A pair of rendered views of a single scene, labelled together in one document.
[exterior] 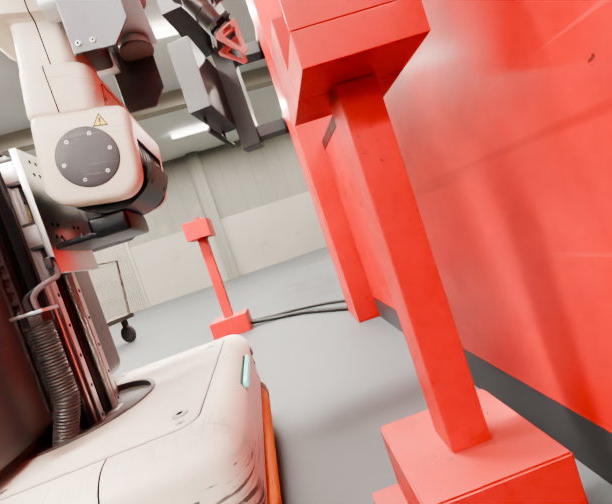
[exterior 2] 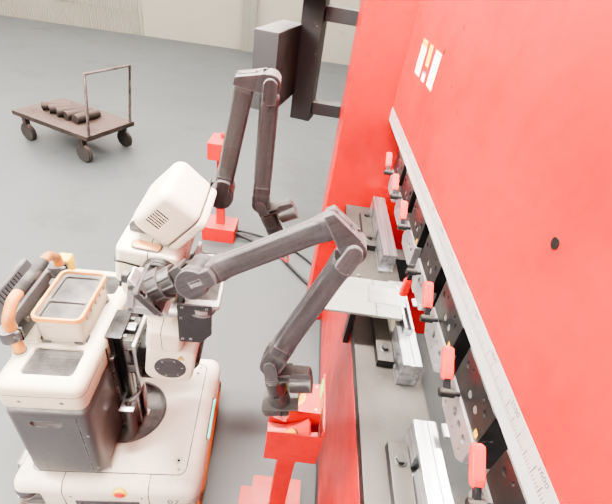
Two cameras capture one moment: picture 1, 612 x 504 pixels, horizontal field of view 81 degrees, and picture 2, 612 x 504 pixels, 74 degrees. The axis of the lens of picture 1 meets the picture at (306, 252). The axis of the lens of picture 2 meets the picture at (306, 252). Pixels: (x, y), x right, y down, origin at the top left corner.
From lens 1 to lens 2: 1.44 m
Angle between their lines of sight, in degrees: 33
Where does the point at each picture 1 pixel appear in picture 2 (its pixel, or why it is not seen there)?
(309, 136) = (337, 196)
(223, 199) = not seen: outside the picture
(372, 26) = (294, 457)
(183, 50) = (268, 46)
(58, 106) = (163, 349)
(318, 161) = not seen: hidden behind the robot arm
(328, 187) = not seen: hidden behind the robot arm
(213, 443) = (189, 489)
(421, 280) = (282, 481)
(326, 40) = (276, 455)
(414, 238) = (286, 474)
